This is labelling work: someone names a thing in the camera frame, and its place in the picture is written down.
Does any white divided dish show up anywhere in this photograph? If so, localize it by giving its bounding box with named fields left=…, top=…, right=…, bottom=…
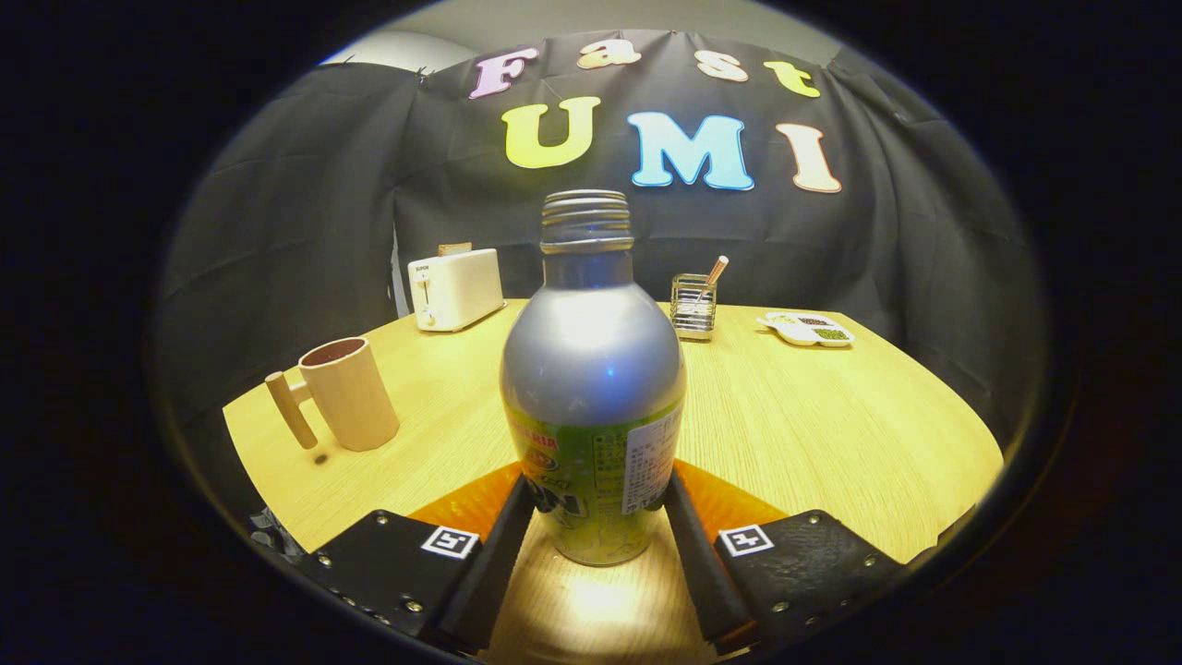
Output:
left=756, top=311, right=856, bottom=348

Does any beige cup with wooden handle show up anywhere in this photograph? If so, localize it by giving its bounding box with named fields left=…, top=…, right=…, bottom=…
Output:
left=265, top=337, right=401, bottom=453

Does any wooden table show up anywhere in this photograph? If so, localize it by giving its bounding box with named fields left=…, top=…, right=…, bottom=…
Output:
left=223, top=297, right=1005, bottom=665

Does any silver bottle with green label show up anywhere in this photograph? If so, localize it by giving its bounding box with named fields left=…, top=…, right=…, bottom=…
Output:
left=500, top=189, right=688, bottom=567

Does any white toaster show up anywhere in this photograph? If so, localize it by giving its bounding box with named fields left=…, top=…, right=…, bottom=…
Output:
left=407, top=248, right=507, bottom=333

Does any metal wire basket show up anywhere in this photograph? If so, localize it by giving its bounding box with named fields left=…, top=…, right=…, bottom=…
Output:
left=670, top=273, right=718, bottom=342

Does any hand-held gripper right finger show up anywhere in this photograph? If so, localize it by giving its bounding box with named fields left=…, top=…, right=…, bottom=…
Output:
left=663, top=460, right=911, bottom=655

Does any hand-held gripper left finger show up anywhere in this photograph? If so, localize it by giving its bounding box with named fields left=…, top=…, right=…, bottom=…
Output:
left=297, top=460, right=537, bottom=655

